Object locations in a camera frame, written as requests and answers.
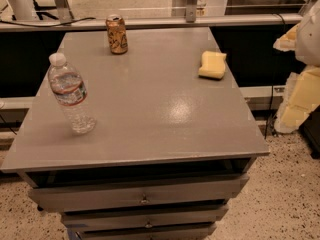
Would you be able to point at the lower grey side rail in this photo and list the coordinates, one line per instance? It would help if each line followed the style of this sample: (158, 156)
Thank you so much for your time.
(260, 98)

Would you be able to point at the yellow sponge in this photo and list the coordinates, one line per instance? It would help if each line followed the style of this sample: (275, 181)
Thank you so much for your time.
(212, 65)

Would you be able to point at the grey metal rail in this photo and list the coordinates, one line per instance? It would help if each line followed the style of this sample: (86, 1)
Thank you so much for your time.
(153, 23)

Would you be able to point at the middle grey drawer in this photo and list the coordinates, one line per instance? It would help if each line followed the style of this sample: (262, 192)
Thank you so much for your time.
(145, 217)

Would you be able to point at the clear plastic water bottle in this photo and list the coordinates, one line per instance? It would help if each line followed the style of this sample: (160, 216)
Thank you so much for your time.
(71, 93)

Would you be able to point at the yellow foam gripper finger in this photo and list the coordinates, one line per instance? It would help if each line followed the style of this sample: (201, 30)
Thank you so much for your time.
(287, 42)
(301, 97)

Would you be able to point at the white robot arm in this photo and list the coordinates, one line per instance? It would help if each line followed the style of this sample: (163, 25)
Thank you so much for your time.
(307, 48)

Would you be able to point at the metal bracket on rail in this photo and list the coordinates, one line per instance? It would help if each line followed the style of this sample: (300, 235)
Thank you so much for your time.
(191, 8)

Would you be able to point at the top grey drawer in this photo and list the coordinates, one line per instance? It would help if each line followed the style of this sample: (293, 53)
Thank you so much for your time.
(142, 193)

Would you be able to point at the grey drawer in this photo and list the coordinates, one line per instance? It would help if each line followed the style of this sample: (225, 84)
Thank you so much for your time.
(168, 232)
(145, 217)
(142, 193)

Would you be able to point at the bottom grey drawer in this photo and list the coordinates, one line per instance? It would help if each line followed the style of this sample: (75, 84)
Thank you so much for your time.
(168, 232)

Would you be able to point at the orange soda can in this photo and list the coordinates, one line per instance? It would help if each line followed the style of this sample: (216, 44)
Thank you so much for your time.
(116, 31)

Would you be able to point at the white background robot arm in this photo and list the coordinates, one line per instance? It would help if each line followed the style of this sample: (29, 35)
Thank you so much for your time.
(23, 9)

